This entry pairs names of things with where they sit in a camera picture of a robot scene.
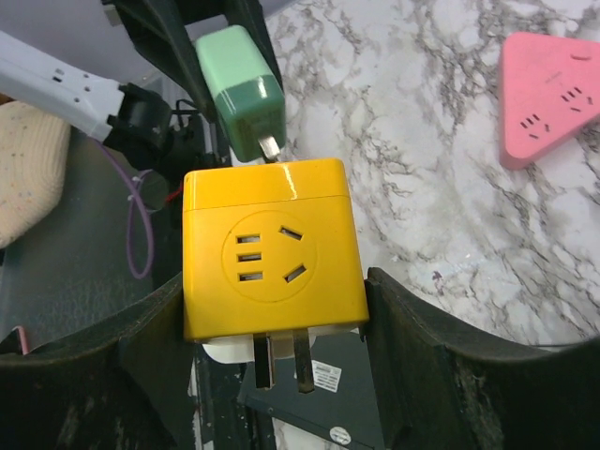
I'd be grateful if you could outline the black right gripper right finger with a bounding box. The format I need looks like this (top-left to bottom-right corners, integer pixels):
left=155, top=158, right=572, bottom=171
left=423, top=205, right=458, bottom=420
left=364, top=267, right=599, bottom=449

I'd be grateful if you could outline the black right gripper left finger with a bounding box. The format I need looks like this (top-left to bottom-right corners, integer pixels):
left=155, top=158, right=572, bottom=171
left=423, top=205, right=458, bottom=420
left=1, top=276, right=194, bottom=449

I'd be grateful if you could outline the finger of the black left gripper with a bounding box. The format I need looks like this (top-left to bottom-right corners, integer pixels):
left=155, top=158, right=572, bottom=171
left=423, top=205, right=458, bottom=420
left=112, top=0, right=218, bottom=122
left=224, top=0, right=283, bottom=87

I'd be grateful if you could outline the green plug adapter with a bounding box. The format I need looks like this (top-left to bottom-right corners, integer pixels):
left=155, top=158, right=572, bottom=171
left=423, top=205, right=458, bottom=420
left=194, top=25, right=286, bottom=163

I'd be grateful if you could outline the yellow plug adapter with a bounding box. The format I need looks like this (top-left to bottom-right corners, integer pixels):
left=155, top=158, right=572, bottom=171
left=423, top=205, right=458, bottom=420
left=181, top=157, right=370, bottom=395

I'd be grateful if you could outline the pink power strip socket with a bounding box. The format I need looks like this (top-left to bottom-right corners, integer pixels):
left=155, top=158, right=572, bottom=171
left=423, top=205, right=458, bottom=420
left=499, top=32, right=599, bottom=170

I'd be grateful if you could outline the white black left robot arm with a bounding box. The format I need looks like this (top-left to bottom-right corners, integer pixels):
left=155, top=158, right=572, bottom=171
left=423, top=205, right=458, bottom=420
left=1, top=1, right=286, bottom=181

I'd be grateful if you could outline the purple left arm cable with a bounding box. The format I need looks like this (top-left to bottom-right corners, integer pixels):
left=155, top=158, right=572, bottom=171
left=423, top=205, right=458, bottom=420
left=96, top=138, right=156, bottom=281

